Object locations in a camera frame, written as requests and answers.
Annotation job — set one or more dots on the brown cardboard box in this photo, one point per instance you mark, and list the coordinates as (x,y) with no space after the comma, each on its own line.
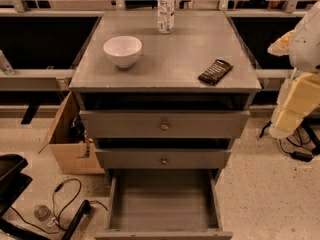
(75,157)

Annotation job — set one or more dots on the open bottom grey drawer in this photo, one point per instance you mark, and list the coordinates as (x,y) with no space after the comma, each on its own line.
(155,204)

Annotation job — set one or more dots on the top grey drawer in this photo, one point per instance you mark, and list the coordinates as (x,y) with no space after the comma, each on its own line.
(163,124)

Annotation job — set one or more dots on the clear plastic water bottle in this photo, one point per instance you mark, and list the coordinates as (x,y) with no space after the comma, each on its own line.
(166,10)

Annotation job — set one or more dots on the white ceramic bowl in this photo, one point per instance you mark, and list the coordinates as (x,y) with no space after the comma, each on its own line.
(123,51)

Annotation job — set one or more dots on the middle grey drawer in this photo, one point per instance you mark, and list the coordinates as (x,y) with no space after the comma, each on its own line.
(162,158)

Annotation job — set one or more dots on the grey drawer cabinet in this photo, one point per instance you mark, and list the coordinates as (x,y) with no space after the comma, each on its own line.
(165,77)

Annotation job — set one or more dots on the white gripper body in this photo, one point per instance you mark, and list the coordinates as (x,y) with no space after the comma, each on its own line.
(306,49)

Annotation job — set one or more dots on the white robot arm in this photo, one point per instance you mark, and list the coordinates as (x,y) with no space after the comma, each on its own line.
(311,22)

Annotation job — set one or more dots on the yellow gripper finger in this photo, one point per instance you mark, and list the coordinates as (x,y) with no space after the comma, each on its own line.
(296,100)
(281,46)

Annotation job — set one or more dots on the clear plastic cup on floor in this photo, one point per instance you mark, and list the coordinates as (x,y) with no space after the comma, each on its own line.
(42,212)

